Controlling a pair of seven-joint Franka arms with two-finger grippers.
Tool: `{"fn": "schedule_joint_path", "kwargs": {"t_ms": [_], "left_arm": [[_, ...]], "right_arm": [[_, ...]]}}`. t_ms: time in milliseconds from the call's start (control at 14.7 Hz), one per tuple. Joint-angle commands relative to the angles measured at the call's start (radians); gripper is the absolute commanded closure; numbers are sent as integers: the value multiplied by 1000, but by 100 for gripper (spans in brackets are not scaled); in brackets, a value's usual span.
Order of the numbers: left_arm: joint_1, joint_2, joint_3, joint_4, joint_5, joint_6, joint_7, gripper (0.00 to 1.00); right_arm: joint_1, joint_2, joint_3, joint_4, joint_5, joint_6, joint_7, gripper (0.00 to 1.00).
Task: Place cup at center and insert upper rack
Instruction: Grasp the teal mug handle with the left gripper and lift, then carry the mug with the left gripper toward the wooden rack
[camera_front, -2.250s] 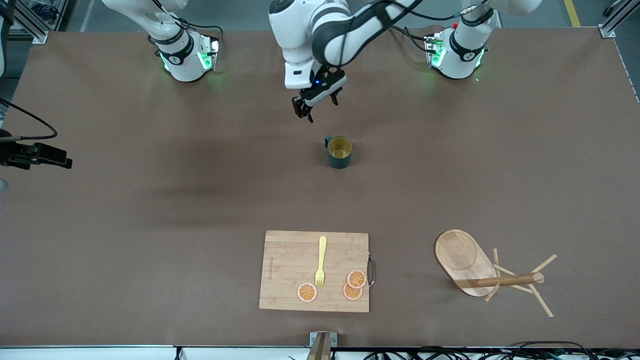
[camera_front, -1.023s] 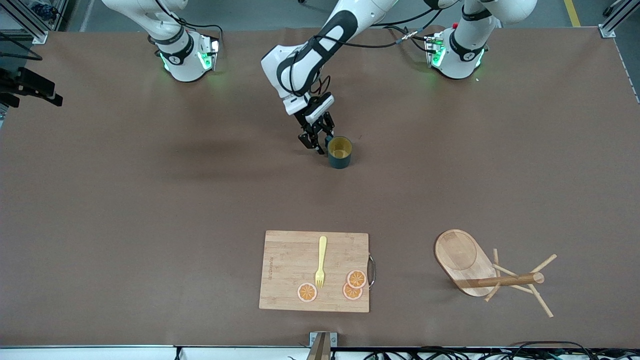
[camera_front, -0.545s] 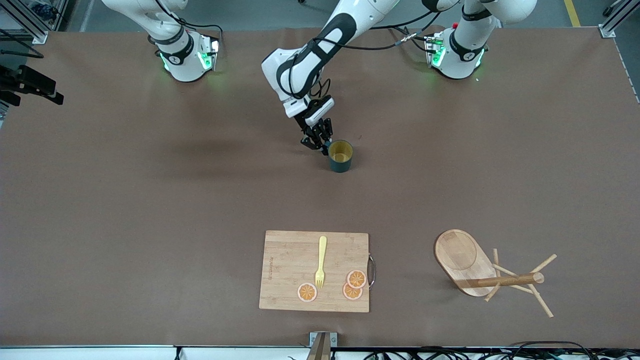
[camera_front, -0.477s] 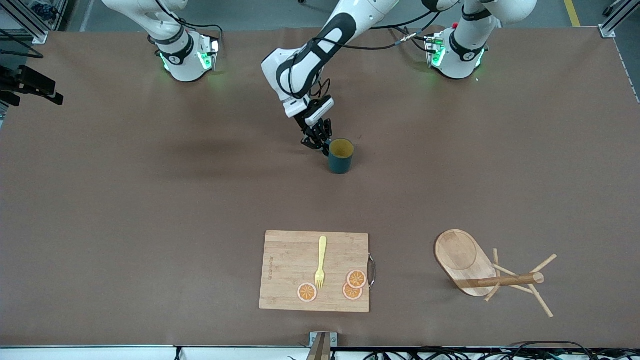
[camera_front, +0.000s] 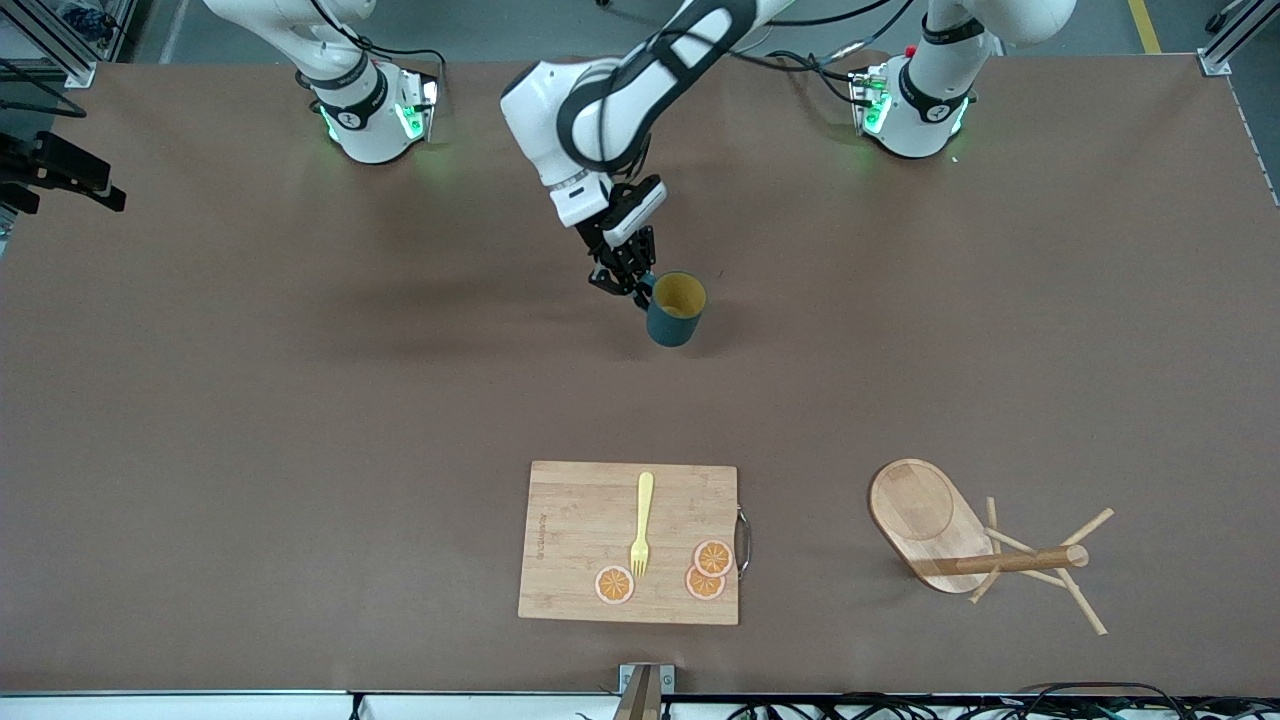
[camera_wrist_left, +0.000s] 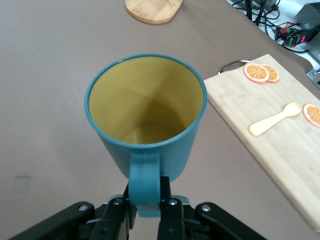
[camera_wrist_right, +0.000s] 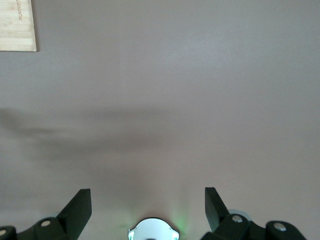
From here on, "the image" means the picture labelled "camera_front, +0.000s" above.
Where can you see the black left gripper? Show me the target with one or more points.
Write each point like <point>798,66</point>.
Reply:
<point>618,257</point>

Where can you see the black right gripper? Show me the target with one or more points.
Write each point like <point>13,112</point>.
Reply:
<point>13,163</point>

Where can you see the teal cup yellow inside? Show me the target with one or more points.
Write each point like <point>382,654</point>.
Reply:
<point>672,328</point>

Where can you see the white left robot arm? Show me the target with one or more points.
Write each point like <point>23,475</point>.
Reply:
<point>545,110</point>

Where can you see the wooden mug tree rack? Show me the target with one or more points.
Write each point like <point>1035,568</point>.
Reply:
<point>920,510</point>

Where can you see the yellow plastic fork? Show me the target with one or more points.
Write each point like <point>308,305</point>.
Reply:
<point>645,500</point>

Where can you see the wooden cutting board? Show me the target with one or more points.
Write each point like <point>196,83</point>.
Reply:
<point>580,540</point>

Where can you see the orange slice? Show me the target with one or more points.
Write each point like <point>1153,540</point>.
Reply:
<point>713,558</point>
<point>614,585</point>
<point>700,588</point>

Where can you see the metal table edge bracket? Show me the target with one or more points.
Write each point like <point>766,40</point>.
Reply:
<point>645,690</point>

